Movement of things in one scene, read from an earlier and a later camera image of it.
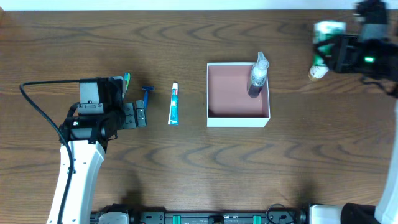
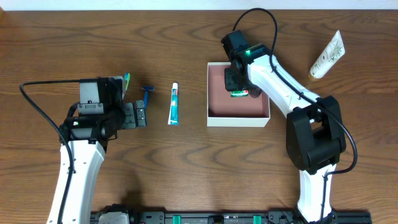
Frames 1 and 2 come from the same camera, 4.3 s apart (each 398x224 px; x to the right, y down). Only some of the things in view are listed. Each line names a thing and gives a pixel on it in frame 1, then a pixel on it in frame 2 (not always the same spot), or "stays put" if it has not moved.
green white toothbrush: x=127 y=77 stays put
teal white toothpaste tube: x=174 y=110 stays put
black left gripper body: x=128 y=115 stays put
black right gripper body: x=339 y=53 -> x=233 y=79
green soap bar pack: x=323 y=28 -> x=240 y=93
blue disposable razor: x=147 y=88 stays put
